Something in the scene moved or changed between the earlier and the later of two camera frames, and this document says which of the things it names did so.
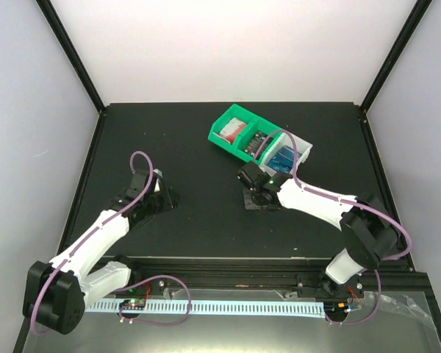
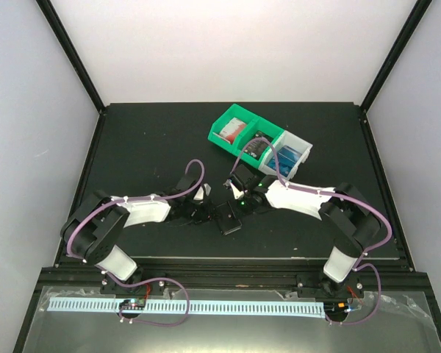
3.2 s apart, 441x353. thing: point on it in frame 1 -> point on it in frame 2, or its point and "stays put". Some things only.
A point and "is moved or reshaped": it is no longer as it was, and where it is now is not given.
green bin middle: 248,145 stays put
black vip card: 255,143 stays put
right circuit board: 336,311 stays put
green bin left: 231,129 stays put
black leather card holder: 250,203 is moved or reshaped
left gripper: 170,201 -> 208,213
